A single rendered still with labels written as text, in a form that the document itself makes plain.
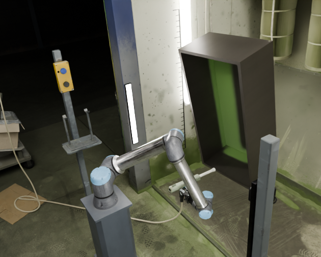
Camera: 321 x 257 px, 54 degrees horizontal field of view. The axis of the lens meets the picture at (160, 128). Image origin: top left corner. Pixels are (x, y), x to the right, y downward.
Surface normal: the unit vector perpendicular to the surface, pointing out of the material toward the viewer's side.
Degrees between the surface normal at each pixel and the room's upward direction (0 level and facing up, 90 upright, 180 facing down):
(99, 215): 0
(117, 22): 90
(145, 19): 90
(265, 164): 90
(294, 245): 0
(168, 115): 90
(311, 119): 57
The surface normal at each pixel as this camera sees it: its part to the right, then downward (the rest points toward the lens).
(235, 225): -0.07, -0.89
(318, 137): -0.74, -0.22
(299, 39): -0.84, 0.30
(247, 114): 0.62, 0.32
